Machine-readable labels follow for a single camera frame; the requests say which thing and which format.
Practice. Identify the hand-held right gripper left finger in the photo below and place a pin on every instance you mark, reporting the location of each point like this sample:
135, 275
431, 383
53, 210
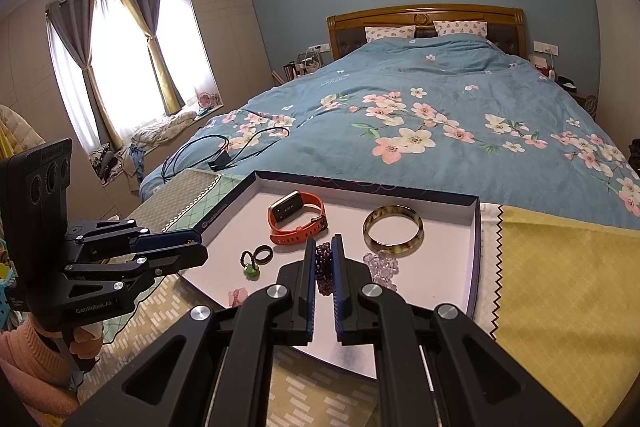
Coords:
310, 297

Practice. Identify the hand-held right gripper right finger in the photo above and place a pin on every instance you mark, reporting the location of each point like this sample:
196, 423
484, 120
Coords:
338, 297

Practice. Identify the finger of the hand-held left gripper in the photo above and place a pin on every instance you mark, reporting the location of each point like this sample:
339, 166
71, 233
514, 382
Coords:
180, 257
170, 241

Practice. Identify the dark blue shallow box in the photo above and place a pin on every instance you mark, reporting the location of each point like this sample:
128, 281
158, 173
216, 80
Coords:
350, 217

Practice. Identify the person's left hand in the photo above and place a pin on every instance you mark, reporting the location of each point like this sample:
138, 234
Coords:
90, 342

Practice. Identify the cream quilted fabric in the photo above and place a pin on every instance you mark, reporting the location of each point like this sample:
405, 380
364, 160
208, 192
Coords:
20, 129

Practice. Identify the black charger plug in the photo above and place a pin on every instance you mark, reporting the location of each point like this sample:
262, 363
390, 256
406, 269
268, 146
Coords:
218, 166

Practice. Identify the pile of mixed clothes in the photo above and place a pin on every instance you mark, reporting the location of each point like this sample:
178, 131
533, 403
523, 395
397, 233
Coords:
112, 162

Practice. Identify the amber bangle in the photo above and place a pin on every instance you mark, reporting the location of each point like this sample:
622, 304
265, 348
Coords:
392, 209

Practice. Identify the white crumpled blanket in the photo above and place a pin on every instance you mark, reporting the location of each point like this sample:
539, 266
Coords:
162, 127

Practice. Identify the small pink fan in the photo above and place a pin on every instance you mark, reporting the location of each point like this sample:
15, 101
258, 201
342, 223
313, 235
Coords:
207, 101

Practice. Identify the grey and yellow curtain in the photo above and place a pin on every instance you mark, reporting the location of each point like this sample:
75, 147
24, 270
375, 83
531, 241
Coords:
150, 7
75, 37

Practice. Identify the patchwork printed cloth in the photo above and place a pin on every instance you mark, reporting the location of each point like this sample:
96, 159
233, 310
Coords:
550, 282

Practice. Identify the cluttered bedside table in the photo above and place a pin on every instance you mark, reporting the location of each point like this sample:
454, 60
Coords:
302, 66

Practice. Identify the blue floral duvet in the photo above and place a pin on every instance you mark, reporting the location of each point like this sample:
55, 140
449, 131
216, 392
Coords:
450, 82

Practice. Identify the pink dotted pillow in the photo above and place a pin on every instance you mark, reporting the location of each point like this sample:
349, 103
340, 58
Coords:
390, 33
460, 28

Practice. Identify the wooden bed headboard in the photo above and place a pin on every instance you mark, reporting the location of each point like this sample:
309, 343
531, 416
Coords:
425, 14

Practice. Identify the dark bedside table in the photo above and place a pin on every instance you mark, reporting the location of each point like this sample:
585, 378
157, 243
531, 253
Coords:
585, 104

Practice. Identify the white wall socket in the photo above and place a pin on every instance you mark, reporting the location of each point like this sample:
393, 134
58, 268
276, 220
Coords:
319, 47
543, 47

